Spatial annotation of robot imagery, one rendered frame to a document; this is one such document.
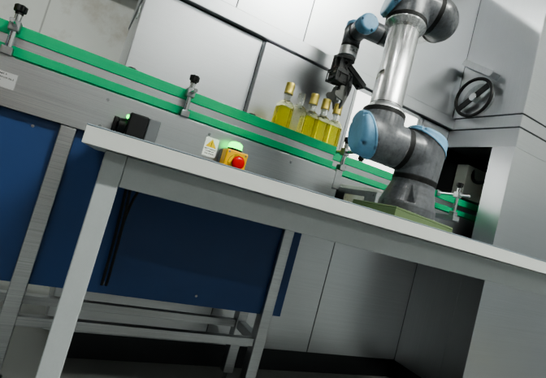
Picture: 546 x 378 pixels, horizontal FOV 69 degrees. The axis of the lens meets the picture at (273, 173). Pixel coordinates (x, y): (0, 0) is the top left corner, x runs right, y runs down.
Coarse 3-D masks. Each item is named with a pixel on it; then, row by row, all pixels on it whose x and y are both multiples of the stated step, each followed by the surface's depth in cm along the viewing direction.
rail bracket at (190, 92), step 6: (192, 78) 118; (198, 78) 119; (192, 84) 118; (186, 90) 119; (192, 90) 115; (186, 96) 119; (192, 96) 118; (186, 102) 118; (186, 108) 118; (180, 114) 117; (186, 114) 118
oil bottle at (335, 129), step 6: (330, 120) 159; (336, 120) 160; (330, 126) 158; (336, 126) 158; (330, 132) 157; (336, 132) 158; (330, 138) 157; (336, 138) 159; (330, 144) 157; (336, 144) 159
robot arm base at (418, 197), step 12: (396, 180) 105; (408, 180) 103; (420, 180) 102; (432, 180) 103; (384, 192) 106; (396, 192) 103; (408, 192) 102; (420, 192) 101; (432, 192) 103; (396, 204) 101; (408, 204) 100; (420, 204) 100; (432, 204) 102; (432, 216) 102
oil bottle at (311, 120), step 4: (308, 112) 153; (312, 112) 154; (308, 116) 152; (312, 116) 153; (316, 116) 154; (308, 120) 153; (312, 120) 153; (316, 120) 154; (304, 124) 152; (308, 124) 153; (312, 124) 153; (316, 124) 154; (304, 128) 152; (308, 128) 153; (312, 128) 154; (304, 132) 152; (308, 132) 153; (312, 132) 154; (312, 136) 154
